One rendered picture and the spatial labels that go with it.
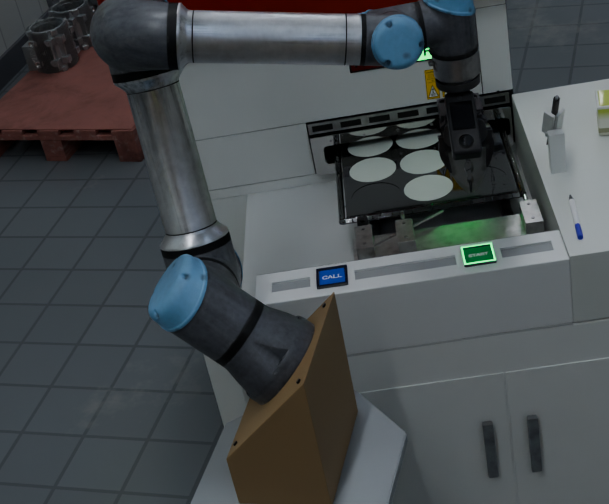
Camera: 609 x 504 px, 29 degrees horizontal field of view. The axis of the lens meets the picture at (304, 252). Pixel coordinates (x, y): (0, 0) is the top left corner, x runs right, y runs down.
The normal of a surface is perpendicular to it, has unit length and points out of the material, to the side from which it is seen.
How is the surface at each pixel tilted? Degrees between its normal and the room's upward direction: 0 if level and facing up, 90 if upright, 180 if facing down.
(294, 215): 0
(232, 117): 90
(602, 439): 90
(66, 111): 0
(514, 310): 90
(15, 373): 0
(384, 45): 73
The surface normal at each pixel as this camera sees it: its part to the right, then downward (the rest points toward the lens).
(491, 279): 0.01, 0.56
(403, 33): 0.03, 0.28
